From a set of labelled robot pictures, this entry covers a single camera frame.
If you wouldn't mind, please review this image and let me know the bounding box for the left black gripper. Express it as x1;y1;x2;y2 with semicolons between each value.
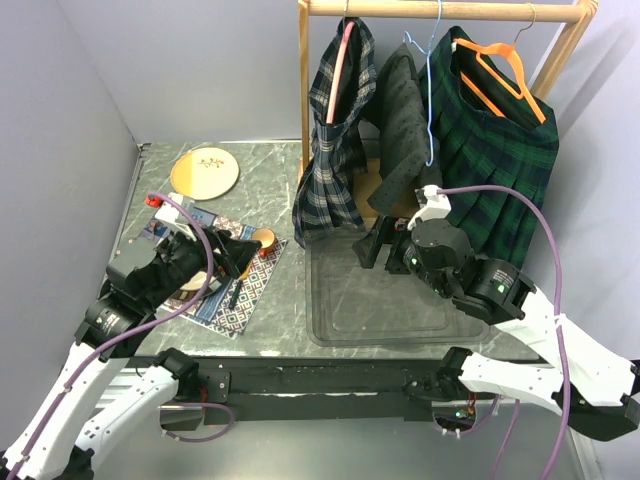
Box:
144;218;262;309

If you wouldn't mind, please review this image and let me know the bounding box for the dark grey dotted skirt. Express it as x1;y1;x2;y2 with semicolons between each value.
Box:
363;44;443;215

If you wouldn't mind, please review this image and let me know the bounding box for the green navy plaid skirt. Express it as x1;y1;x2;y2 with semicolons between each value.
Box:
418;26;559;267

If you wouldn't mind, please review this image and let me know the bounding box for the light blue wire hanger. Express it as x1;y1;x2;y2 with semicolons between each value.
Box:
403;0;443;168

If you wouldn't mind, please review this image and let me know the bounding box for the orange plastic hanger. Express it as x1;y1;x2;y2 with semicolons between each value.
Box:
454;37;547;126

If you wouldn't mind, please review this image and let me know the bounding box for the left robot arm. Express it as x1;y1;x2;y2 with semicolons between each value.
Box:
1;227;260;479

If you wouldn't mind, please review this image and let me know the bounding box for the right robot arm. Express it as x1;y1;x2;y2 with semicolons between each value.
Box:
352;216;639;442

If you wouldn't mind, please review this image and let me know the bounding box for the navy beige plaid skirt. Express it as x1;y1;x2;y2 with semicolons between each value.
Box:
292;18;376;247

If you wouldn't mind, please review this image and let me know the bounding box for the pink hanger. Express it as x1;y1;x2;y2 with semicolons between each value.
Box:
325;19;358;125

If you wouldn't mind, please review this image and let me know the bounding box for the dark green pen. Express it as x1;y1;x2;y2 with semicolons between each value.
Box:
227;279;243;310

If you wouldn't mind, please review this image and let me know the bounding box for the blue patterned placemat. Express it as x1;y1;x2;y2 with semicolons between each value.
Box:
139;208;288;339

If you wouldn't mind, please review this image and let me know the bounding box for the clear plastic bin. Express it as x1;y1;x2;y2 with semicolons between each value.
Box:
305;230;489;347

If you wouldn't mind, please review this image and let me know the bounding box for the wooden clothes rack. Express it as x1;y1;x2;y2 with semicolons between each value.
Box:
296;0;600;230

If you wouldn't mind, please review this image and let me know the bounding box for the beige round plate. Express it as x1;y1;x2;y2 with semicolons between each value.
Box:
170;147;240;201

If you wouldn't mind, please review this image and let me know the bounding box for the copper cup with handle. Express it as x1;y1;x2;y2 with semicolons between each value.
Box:
251;228;276;259

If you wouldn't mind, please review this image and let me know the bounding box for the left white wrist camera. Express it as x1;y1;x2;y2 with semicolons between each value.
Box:
145;192;196;241

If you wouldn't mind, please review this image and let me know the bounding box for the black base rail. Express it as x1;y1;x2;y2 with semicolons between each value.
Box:
159;355;501;434

